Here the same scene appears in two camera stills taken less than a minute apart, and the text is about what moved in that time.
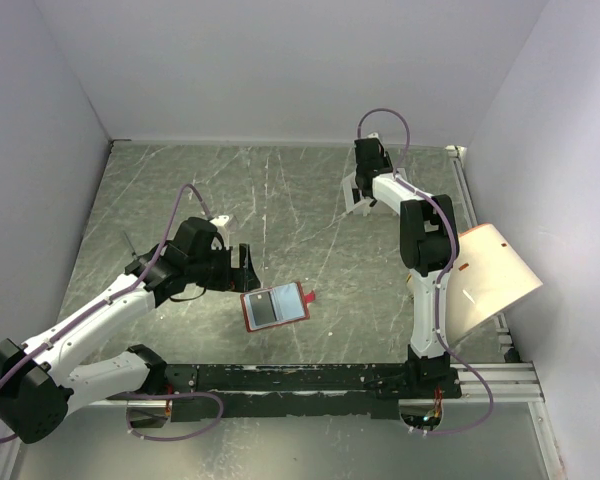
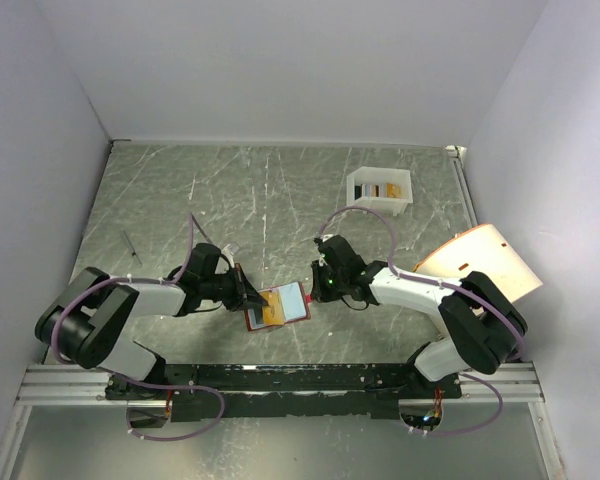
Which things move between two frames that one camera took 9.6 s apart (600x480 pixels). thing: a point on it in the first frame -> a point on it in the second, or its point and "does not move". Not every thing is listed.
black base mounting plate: [293, 391] does not move
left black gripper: [240, 279] -> [244, 293]
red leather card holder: [275, 307] does not move
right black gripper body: [386, 163] -> [336, 282]
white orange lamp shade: [488, 274] does not move
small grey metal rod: [134, 253] does not move
